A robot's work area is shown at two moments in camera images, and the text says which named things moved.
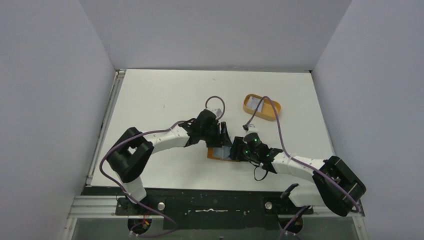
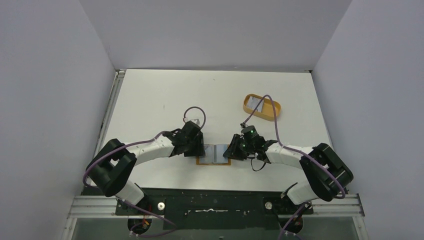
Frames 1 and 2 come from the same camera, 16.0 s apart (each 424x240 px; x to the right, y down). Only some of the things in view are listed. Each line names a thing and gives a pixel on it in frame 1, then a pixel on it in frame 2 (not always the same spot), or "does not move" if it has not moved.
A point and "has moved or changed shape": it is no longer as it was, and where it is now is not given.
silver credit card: x=253 y=103 does not move
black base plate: x=210 y=208 does not move
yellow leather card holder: x=210 y=155 has moved or changed shape
